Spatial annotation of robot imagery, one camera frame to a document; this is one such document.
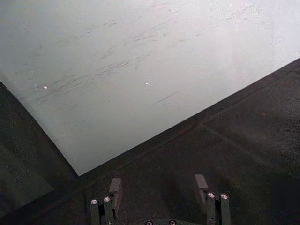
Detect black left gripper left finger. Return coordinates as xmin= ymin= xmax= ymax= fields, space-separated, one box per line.
xmin=90 ymin=177 xmax=123 ymax=225

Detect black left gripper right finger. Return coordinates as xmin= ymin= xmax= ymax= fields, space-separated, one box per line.
xmin=194 ymin=174 xmax=232 ymax=225

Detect black table cloth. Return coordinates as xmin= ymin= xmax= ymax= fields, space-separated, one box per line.
xmin=0 ymin=58 xmax=300 ymax=225

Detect plain pale wall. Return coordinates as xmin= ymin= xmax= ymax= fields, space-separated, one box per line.
xmin=0 ymin=0 xmax=300 ymax=177

